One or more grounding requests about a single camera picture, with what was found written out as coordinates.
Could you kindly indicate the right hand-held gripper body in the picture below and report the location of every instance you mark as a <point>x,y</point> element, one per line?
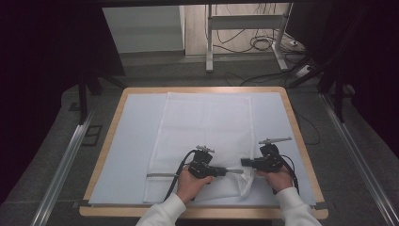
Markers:
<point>268,158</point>

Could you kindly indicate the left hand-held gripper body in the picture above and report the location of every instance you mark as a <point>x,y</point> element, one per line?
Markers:
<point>200,164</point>

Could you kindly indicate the white mesh laundry bag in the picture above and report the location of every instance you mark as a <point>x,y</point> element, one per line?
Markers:
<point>204,125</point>

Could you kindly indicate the person's right hand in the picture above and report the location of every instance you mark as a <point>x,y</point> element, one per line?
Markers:
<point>279,180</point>

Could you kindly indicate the person's left hand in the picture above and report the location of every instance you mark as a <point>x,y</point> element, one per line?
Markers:
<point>189,186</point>

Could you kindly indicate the white power strip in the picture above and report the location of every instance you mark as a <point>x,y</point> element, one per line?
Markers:
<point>303,71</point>

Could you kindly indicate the black metal stand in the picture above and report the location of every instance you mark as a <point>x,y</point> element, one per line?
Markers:
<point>83,97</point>
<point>338,94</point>

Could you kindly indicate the white metal stand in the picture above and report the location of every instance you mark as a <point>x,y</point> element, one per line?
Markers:
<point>209,37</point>

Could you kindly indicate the black curtain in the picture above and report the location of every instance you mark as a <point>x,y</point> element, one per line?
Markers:
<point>37,78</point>
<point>376,62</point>

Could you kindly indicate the white cabinet panel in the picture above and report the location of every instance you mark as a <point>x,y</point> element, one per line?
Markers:
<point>142,28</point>

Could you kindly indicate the aluminium floor rail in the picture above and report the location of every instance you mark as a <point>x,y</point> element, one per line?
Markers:
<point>59,175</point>
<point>360,150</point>

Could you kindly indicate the black floor frame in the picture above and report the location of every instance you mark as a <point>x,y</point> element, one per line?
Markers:
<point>92,135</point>

